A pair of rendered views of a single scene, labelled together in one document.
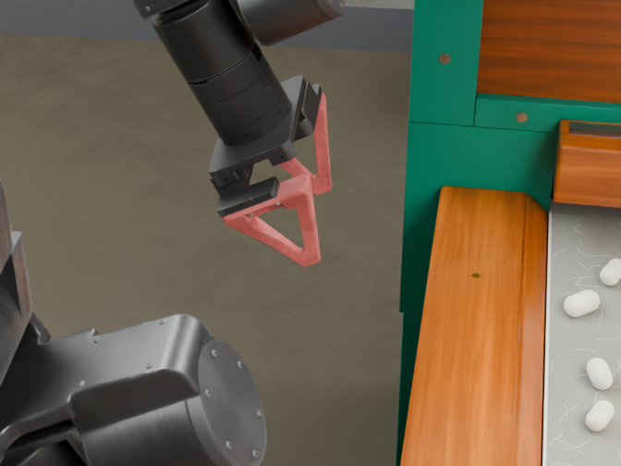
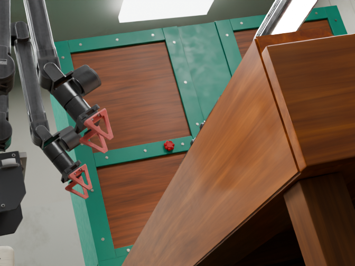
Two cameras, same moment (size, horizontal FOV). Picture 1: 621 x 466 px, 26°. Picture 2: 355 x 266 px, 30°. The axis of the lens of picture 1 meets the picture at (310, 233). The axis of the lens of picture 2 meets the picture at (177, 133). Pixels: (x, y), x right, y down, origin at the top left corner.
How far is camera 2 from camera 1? 1.74 m
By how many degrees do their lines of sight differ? 58
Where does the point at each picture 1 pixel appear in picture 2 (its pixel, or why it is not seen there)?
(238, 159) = (69, 166)
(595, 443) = not seen: hidden behind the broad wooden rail
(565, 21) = (130, 222)
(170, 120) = not seen: outside the picture
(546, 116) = not seen: hidden behind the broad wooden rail
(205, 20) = (56, 143)
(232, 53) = (62, 150)
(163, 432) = (86, 72)
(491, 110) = (119, 250)
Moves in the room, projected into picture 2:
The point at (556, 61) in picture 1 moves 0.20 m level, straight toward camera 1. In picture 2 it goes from (131, 234) to (136, 221)
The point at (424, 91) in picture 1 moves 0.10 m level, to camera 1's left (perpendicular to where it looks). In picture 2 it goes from (100, 250) to (74, 255)
